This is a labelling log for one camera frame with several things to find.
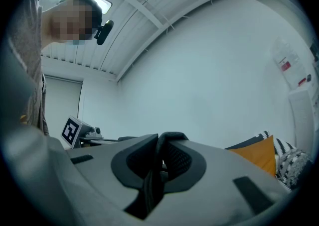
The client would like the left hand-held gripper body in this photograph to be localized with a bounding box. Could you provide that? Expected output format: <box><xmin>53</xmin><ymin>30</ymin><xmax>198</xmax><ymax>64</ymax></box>
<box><xmin>60</xmin><ymin>114</ymin><xmax>104</xmax><ymax>149</ymax></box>

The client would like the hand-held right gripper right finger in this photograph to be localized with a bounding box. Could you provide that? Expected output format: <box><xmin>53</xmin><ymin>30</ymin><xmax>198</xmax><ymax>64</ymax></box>
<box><xmin>149</xmin><ymin>139</ymin><xmax>297</xmax><ymax>226</ymax></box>

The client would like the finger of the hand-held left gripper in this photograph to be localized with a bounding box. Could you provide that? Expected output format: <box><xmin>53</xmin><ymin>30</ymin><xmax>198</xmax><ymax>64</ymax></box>
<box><xmin>88</xmin><ymin>138</ymin><xmax>119</xmax><ymax>145</ymax></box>

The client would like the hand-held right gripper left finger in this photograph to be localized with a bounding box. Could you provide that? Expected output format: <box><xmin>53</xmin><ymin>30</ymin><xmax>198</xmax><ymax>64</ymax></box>
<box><xmin>7</xmin><ymin>125</ymin><xmax>159</xmax><ymax>226</ymax></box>

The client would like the black garment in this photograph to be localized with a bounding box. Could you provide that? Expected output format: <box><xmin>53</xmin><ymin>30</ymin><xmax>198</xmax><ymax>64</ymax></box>
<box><xmin>117</xmin><ymin>131</ymin><xmax>190</xmax><ymax>215</ymax></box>

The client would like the black white patterned sofa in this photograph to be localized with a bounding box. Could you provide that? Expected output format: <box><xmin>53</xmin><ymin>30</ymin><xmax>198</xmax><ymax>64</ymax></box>
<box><xmin>224</xmin><ymin>130</ymin><xmax>300</xmax><ymax>194</ymax></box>

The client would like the white roller blind window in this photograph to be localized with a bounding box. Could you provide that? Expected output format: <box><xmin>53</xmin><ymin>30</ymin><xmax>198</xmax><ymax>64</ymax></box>
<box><xmin>44</xmin><ymin>75</ymin><xmax>83</xmax><ymax>121</ymax></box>

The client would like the orange cushion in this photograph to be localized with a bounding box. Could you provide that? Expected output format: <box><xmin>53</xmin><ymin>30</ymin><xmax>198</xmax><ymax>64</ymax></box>
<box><xmin>228</xmin><ymin>134</ymin><xmax>277</xmax><ymax>178</ymax></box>

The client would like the person's grey-brown shirt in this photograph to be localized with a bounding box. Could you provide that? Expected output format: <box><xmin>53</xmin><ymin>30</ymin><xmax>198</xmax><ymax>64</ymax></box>
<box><xmin>8</xmin><ymin>0</ymin><xmax>50</xmax><ymax>136</ymax></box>

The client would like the light blue face mask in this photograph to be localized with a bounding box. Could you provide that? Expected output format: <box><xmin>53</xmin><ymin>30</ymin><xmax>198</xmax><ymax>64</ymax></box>
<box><xmin>66</xmin><ymin>39</ymin><xmax>87</xmax><ymax>46</ymax></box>

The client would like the white floor appliance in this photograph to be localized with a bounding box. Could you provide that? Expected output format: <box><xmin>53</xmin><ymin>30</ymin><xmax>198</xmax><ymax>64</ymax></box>
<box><xmin>288</xmin><ymin>87</ymin><xmax>319</xmax><ymax>151</ymax></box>

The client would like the person's head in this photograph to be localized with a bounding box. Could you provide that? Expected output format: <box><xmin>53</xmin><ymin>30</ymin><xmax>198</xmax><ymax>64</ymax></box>
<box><xmin>42</xmin><ymin>0</ymin><xmax>103</xmax><ymax>45</ymax></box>

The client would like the black head-worn camera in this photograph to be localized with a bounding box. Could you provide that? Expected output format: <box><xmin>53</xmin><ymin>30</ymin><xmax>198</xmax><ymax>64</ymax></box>
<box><xmin>93</xmin><ymin>19</ymin><xmax>115</xmax><ymax>46</ymax></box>

